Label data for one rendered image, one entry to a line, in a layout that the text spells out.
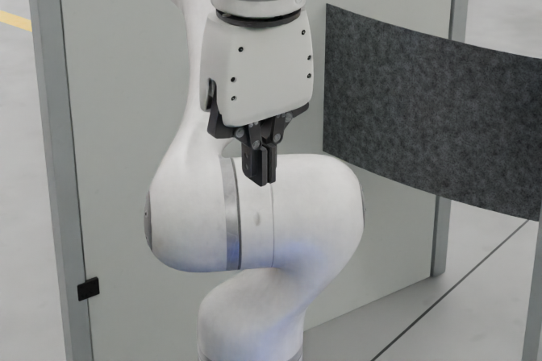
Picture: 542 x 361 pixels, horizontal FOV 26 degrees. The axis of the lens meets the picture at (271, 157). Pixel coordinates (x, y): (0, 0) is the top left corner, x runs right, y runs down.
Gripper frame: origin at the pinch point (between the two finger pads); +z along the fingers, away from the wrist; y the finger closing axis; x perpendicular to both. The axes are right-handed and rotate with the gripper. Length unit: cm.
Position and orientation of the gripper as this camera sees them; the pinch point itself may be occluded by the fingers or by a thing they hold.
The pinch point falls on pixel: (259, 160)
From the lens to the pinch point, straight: 110.6
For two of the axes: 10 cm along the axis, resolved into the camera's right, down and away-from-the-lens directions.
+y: -8.2, 2.8, -5.1
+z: 0.0, 8.8, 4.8
